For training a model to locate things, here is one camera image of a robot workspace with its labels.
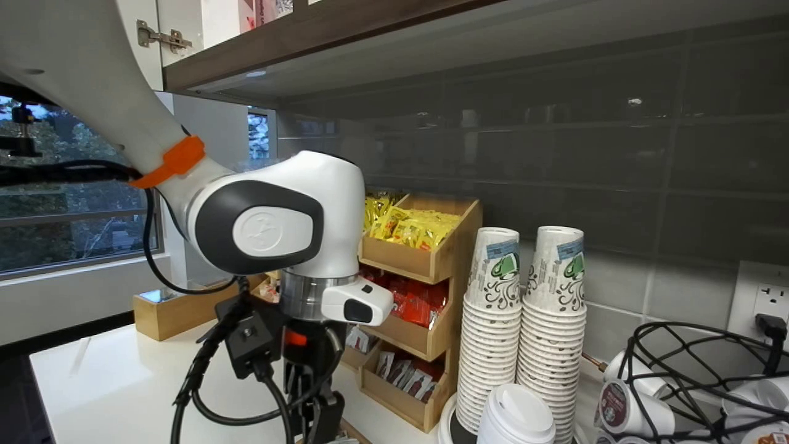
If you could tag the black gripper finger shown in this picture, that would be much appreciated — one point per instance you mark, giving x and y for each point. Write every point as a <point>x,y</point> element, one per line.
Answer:
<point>329,415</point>
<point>299,403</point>

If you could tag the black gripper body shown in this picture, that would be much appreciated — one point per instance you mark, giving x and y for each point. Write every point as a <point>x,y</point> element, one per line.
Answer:
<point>315,349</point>

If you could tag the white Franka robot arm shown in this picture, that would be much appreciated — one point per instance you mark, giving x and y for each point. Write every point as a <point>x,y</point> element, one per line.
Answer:
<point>81,58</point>

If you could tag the pink printed box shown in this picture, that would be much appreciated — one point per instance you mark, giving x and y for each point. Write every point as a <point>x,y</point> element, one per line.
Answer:
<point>263,13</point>

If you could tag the white grey sachets pile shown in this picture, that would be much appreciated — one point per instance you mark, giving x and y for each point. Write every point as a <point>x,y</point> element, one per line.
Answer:
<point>360,342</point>

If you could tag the dark striped sachets pile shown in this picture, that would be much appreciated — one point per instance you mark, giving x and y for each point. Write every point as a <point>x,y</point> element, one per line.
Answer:
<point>404,375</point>

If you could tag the red packets pile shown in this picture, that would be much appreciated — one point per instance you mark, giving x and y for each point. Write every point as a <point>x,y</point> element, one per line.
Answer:
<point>420,303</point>

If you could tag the wooden tiered organizer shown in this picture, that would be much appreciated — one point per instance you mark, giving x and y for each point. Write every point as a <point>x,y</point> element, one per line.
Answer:
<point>427,259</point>

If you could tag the yellow packets pile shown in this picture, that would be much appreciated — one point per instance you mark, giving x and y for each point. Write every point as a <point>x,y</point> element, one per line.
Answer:
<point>420,227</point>

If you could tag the blue tea bags pile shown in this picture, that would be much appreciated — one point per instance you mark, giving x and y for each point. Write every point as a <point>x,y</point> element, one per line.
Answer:
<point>152,298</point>

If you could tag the patterned paper cup stack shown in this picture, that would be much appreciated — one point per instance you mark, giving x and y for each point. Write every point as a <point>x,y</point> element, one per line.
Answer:
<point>488,353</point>
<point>553,353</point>

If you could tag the white cup lids stack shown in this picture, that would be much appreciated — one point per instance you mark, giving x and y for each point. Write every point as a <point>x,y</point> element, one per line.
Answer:
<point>516,415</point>

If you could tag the window with outdoor view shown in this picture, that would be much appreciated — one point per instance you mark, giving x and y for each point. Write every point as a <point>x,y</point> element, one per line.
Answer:
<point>65,224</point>

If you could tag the coffee pod maroon lid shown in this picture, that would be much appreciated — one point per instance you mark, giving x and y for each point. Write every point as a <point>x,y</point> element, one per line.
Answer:
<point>623,407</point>

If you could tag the white coffee pod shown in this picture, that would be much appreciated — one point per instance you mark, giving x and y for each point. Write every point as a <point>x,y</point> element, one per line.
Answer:
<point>628,372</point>

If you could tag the metal cabinet hinge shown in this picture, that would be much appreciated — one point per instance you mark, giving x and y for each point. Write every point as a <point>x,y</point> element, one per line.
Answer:
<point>164,35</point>

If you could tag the coffee pod orange print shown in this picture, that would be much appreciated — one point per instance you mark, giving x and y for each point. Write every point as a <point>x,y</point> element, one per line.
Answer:
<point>766,436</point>

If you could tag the black power plug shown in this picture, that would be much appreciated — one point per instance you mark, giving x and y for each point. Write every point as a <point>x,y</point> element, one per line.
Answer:
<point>769,330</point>

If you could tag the brown wooden wall shelf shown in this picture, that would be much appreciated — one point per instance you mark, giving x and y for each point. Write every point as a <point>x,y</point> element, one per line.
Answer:
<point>329,28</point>

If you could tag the white wall cabinet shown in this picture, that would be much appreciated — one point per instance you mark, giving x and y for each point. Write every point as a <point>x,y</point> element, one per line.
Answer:
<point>218,20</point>

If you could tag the white wall outlet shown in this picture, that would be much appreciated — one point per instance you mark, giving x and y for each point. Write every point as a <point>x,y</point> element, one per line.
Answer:
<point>753,287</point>

